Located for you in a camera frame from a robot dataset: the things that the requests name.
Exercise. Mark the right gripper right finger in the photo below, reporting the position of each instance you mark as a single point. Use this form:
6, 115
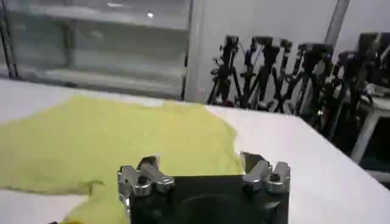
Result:
268, 178

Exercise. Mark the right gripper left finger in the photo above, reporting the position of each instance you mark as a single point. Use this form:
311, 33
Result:
143, 178

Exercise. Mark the yellow-green printed shirt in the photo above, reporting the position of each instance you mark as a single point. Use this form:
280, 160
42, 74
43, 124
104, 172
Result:
106, 146

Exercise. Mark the empty grey display shelf rack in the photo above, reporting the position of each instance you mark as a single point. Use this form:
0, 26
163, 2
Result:
97, 45

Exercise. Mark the grey slanted metal bar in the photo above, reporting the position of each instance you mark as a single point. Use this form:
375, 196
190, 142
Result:
336, 21

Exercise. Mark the black camera tripod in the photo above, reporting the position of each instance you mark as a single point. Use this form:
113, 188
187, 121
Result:
227, 73
268, 73
314, 76
350, 79

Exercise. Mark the white metal-frame desk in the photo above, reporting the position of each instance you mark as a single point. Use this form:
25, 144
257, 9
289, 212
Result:
370, 121

